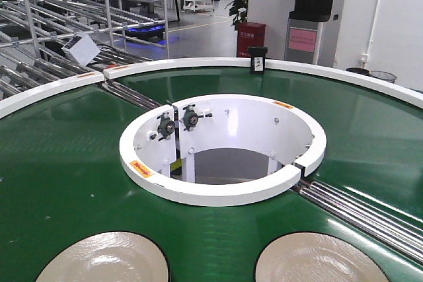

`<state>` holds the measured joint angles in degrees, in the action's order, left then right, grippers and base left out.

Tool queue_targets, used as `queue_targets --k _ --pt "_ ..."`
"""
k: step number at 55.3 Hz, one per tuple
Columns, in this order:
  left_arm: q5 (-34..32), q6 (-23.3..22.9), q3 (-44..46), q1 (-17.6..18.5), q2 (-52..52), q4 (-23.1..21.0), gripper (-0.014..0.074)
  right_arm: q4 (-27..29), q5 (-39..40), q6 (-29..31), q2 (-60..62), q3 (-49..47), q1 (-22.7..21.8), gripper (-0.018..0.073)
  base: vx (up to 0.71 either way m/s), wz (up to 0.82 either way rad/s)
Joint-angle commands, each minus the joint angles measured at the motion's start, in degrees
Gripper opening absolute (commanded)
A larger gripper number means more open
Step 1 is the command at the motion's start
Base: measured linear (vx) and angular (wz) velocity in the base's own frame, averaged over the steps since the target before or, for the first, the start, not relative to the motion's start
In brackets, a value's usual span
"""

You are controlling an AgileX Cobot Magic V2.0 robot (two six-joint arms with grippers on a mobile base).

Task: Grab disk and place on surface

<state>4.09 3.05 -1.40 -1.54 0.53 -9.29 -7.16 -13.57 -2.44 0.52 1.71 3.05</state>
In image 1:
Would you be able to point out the black and grey water dispenser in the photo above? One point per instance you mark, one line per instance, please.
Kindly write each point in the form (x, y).
(305, 30)

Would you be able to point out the steel conveyor rollers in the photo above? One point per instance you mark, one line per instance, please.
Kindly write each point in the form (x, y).
(129, 95)
(386, 228)

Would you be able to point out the black mobile robot blue light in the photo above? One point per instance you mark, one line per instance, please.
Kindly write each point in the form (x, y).
(146, 32)

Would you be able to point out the white control box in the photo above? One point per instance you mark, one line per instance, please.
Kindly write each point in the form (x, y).
(81, 49)

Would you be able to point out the beige plate black rim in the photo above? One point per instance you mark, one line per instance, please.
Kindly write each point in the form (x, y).
(310, 256)
(109, 256)

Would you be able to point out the black sensor box on rail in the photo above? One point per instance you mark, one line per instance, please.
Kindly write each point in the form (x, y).
(257, 59)

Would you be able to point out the metal roller rack shelving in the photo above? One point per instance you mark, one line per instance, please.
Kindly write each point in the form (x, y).
(34, 31)

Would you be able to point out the green curved conveyor belt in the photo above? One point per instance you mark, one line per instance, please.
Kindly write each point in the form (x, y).
(62, 180)

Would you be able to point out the black wire waste basket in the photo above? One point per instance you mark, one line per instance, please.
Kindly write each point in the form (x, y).
(383, 75)

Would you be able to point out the steel conveyor rollers left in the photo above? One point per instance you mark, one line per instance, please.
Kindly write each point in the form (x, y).
(129, 95)

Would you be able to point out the white outer conveyor rail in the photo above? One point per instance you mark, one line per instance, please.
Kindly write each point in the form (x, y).
(32, 95)

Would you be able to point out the steel conveyor rollers right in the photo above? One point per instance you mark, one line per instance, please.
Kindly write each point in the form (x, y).
(386, 228)

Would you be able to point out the red fire extinguisher box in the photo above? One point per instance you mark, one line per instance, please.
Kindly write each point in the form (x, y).
(249, 34)

